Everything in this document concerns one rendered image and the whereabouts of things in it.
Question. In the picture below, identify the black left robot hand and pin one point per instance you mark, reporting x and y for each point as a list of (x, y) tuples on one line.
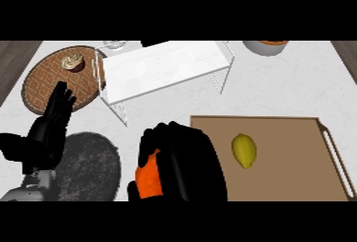
[(47, 135)]

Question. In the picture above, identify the grey bowl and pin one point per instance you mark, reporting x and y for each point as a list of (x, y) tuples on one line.
[(265, 48)]

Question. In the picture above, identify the orange vegetable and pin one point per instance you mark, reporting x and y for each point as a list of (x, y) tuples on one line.
[(148, 179)]

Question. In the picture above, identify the clear glass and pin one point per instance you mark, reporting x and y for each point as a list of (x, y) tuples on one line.
[(114, 44)]

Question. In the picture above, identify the cream frosted cupcake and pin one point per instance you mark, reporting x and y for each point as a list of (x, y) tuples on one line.
[(73, 62)]

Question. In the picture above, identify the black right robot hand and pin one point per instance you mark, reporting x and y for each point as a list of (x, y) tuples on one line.
[(191, 164)]

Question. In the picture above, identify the dark grey speckled round mat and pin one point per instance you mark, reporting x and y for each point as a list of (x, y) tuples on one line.
[(91, 167)]

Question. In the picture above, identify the brown woven round placemat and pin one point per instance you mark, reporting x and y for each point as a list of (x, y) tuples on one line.
[(45, 82)]

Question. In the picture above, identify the black object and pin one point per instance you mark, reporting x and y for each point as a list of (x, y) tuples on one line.
[(154, 43)]

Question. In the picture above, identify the white tiered shelf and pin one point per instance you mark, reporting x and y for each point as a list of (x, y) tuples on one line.
[(163, 69)]

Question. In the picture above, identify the brown wooden tray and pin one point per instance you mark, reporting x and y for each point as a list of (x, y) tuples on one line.
[(288, 170)]

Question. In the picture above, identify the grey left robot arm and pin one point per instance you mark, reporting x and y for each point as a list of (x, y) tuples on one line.
[(33, 189)]

